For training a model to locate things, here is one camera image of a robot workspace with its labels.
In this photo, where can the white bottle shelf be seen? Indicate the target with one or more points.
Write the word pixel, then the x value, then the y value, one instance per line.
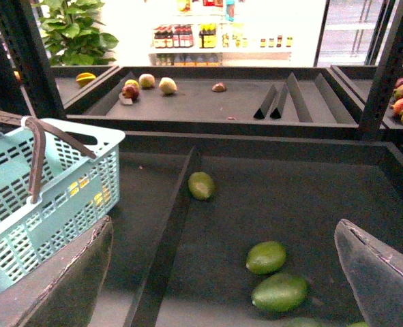
pixel 216 43

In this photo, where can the pale green fruit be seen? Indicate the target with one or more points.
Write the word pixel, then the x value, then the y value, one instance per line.
pixel 146 81

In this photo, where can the black rear display tray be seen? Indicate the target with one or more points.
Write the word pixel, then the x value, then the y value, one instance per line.
pixel 318 105

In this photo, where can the brown halved fruit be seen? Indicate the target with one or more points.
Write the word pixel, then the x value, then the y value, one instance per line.
pixel 219 87

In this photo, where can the black display tray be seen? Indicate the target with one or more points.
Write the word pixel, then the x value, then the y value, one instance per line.
pixel 318 105
pixel 179 261

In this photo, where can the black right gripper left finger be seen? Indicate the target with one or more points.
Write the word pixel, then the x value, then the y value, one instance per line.
pixel 64 290

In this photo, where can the light blue plastic basket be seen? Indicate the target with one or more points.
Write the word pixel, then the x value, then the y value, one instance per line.
pixel 32 233

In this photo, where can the black shelf post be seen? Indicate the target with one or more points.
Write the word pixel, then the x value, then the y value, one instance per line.
pixel 391 62

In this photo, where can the white zip tie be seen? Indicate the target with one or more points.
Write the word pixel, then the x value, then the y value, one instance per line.
pixel 23 121

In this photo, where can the pale yellow fruit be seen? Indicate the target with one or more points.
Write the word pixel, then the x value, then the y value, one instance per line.
pixel 168 86

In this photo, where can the black triangular divider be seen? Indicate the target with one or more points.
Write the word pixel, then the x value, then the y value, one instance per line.
pixel 279 103
pixel 263 109

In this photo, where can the yellow starfruit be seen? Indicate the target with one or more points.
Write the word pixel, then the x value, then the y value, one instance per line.
pixel 84 79

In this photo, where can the brown basket handle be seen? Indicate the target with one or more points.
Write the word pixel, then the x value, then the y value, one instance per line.
pixel 38 127

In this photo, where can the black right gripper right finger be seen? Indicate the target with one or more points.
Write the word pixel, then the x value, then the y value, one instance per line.
pixel 374 271

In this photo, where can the green potted plant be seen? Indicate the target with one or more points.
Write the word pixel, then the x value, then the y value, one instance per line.
pixel 73 33

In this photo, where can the red green mango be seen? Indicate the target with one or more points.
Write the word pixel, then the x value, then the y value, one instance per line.
pixel 397 108

